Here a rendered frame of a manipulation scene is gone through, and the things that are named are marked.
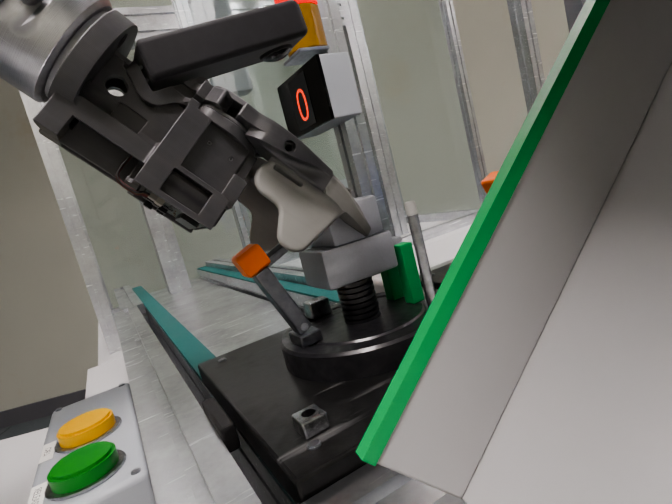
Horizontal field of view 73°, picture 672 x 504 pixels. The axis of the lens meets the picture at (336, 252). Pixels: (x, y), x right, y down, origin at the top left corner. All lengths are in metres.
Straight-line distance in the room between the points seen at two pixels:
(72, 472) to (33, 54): 0.24
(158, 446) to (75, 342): 3.48
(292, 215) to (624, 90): 0.20
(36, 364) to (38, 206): 1.14
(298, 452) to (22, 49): 0.26
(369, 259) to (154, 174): 0.16
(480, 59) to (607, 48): 3.40
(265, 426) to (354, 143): 0.38
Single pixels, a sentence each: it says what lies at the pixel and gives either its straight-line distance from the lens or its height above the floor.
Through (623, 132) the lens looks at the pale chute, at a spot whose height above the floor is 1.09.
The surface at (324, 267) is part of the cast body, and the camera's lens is 0.33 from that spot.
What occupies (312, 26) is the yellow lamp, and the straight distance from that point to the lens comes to 0.59.
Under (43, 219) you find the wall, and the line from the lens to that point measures 3.74.
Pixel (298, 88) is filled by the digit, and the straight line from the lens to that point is 0.58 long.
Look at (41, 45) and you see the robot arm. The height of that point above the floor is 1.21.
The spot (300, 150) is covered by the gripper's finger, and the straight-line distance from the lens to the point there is 0.29.
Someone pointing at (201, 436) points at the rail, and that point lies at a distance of 0.34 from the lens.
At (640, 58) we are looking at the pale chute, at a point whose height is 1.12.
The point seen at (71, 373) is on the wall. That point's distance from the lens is 3.91.
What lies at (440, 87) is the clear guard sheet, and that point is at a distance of 1.74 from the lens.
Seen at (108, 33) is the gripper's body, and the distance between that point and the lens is 0.31.
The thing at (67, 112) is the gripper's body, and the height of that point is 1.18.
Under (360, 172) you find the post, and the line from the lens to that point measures 0.58.
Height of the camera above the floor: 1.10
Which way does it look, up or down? 8 degrees down
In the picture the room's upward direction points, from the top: 15 degrees counter-clockwise
